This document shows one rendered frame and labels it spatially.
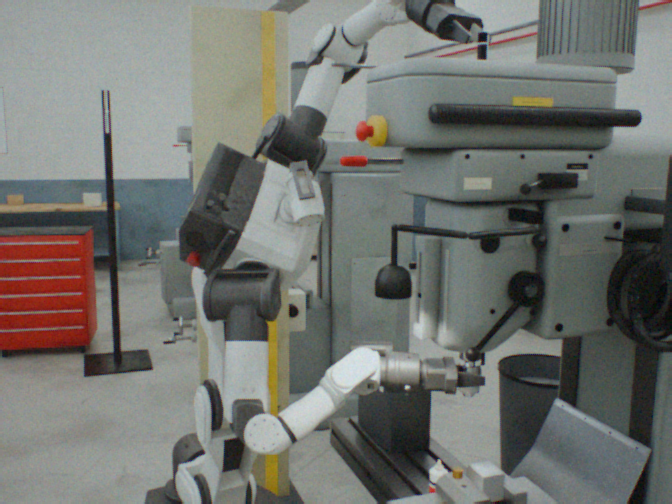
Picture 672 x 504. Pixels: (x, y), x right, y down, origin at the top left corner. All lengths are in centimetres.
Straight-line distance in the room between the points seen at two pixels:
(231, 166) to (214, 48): 150
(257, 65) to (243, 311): 178
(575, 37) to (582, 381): 83
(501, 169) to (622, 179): 30
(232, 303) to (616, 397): 91
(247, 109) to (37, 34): 750
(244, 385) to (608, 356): 85
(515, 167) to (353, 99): 972
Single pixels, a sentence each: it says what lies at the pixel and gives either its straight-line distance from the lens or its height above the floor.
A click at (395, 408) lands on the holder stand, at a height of 105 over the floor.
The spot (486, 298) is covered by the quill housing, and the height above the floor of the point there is 144.
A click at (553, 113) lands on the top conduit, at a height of 179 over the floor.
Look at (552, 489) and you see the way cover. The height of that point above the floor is 92.
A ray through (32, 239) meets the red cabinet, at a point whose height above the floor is 97.
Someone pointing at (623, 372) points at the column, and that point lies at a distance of 168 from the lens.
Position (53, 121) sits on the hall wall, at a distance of 1021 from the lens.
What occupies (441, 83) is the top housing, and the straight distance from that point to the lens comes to 122.
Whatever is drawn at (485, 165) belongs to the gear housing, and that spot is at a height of 170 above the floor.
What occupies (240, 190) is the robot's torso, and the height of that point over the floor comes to 163.
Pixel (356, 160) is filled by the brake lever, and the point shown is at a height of 170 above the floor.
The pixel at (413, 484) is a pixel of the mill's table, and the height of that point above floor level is 92.
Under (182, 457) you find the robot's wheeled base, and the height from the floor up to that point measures 73.
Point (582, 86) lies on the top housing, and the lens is 140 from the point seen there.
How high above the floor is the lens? 174
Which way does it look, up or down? 9 degrees down
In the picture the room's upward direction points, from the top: straight up
